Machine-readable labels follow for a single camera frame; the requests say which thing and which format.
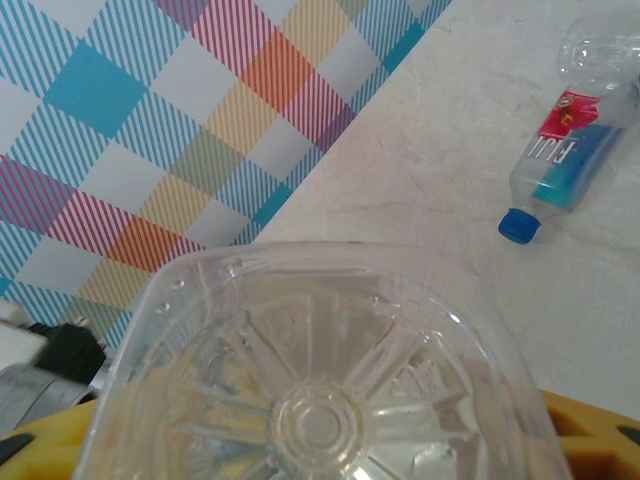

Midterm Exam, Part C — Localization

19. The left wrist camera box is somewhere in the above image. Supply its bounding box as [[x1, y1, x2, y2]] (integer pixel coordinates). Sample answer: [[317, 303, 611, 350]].
[[0, 299, 49, 374]]

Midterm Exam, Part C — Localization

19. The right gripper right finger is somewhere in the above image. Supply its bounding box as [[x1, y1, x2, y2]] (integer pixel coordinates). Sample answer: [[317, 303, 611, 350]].
[[542, 389, 640, 480]]

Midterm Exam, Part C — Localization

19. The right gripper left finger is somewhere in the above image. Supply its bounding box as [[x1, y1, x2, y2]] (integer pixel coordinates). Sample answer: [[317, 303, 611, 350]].
[[0, 399, 104, 480]]

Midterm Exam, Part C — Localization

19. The Fiji water bottle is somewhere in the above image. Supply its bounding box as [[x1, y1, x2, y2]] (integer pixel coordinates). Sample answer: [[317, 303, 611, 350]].
[[497, 14, 640, 247]]

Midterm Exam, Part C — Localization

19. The clear bottle white cap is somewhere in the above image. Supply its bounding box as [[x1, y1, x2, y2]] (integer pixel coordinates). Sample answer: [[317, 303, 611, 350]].
[[69, 241, 574, 480]]

